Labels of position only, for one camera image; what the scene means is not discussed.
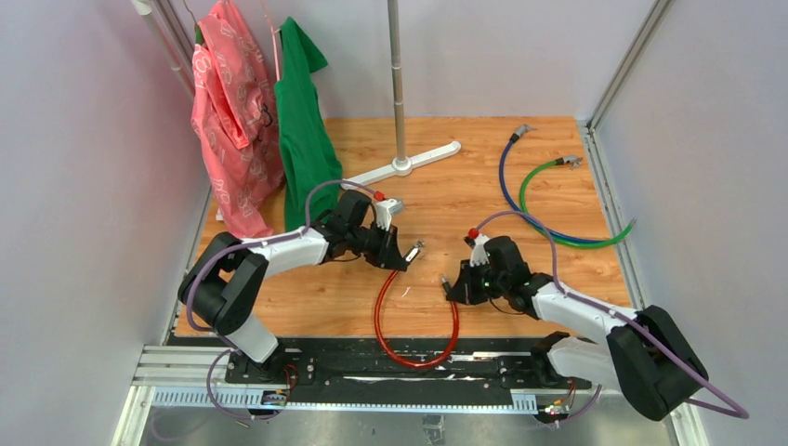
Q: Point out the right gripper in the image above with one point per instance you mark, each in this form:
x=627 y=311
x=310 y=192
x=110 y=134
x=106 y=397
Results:
x=464 y=291

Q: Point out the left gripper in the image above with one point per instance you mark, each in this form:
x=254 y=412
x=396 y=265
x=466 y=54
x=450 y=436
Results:
x=388 y=255

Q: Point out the red cable lock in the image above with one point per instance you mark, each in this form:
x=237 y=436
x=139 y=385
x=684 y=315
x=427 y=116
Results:
x=413 y=304

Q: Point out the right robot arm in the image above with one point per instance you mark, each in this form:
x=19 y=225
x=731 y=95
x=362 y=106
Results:
x=641 y=354

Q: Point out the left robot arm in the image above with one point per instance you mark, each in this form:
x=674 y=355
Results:
x=222 y=287

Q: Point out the white clothes rack stand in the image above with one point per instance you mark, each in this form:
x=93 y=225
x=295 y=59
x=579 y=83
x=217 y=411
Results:
x=402 y=164

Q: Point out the green t-shirt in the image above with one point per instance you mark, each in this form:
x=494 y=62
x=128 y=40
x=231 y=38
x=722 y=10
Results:
x=308 y=154

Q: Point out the pink patterned garment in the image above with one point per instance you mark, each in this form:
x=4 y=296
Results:
x=235 y=118

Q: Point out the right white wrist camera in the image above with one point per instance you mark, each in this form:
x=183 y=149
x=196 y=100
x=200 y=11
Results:
x=477 y=241

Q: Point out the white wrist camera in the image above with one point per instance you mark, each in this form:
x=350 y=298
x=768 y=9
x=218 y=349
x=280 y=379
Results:
x=385 y=209
x=477 y=241

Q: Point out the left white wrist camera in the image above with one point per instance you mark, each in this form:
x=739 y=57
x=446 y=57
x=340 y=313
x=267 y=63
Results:
x=385 y=209

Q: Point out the green cable lock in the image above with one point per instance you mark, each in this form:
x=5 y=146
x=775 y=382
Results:
x=559 y=193

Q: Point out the aluminium frame rail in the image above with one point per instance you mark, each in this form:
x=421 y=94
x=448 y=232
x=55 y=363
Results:
x=176 y=398

